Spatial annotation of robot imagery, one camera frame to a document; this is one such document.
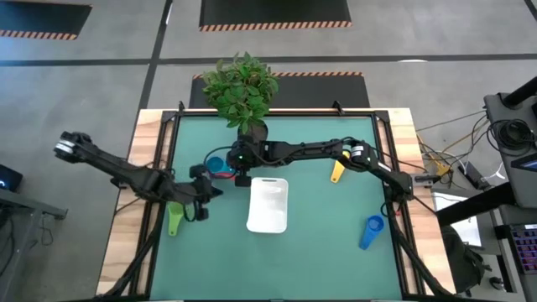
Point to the black pole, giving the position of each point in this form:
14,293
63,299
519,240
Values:
522,92

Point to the green table mat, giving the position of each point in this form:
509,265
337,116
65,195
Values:
218,260

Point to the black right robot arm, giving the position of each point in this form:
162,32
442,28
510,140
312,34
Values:
390,176

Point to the yellow measuring cup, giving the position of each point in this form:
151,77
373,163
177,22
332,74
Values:
337,174

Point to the black backpack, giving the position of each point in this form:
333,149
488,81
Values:
461,260

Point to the black power strip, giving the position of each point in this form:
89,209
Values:
472,174

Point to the grey metal stand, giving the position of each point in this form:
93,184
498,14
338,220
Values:
25,201

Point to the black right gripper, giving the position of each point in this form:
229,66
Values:
243,161

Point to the white plastic basket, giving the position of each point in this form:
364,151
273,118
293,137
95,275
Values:
267,205

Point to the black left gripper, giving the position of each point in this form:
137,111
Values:
195,193

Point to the purple measuring cup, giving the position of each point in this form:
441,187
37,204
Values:
208,171

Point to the dark tablet screen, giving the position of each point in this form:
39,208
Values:
9,178

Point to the keyboard with blue keys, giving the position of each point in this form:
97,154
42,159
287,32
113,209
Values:
526,247

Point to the blue measuring cup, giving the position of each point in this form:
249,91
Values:
373,224

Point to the white sheet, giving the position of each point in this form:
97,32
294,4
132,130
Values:
451,201

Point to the black metal table frame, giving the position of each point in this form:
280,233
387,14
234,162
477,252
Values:
171,118

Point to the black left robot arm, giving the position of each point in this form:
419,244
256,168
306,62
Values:
117,170

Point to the dark laptop screen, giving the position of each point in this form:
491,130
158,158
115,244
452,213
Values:
526,162

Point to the grey equipment cart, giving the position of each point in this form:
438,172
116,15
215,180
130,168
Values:
499,109

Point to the green measuring cup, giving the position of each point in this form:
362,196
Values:
174,222

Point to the green potted plant black pot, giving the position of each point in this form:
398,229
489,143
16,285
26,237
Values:
241,90

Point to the black beam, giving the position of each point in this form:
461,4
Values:
474,205

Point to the black hazard-striped floor mat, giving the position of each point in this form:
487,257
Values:
38,17
272,10
327,90

